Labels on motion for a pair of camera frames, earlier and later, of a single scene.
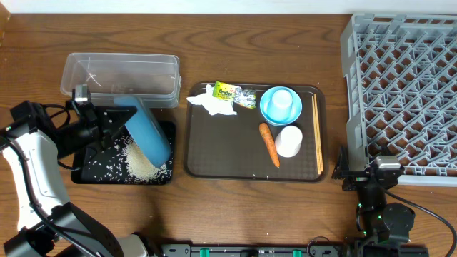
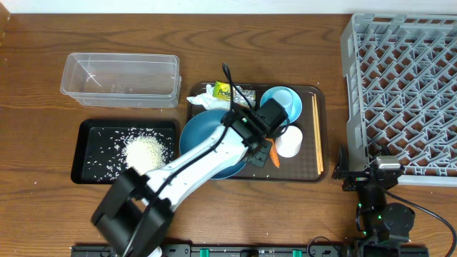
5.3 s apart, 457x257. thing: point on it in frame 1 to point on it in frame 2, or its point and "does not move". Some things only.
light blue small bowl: [280, 106] does not move
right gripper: [356, 178] does not move
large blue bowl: [146, 135] to [198, 128]
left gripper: [95, 121] to [263, 157]
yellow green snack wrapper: [241, 96] does not move
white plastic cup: [288, 141] does not move
